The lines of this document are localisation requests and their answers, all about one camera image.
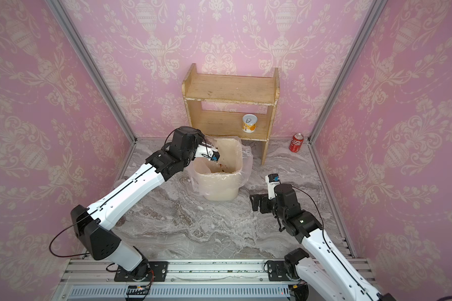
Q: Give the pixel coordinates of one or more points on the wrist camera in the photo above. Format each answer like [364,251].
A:
[207,151]
[272,180]

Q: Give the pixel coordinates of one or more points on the yellow can on shelf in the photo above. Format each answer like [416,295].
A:
[249,123]

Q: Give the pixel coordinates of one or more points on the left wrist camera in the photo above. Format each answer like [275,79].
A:
[207,151]

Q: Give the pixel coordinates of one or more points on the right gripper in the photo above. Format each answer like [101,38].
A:
[265,200]

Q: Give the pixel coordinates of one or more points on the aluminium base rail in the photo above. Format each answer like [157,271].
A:
[229,279]

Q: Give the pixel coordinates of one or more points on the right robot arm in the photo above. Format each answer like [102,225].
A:
[316,240]

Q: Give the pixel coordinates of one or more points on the beige trash bin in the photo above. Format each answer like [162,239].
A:
[218,173]

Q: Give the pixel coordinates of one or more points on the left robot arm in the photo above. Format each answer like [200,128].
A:
[93,225]

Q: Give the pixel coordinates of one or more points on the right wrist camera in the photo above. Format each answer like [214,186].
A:
[272,180]

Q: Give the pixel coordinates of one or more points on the red cola can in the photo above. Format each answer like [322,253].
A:
[296,142]

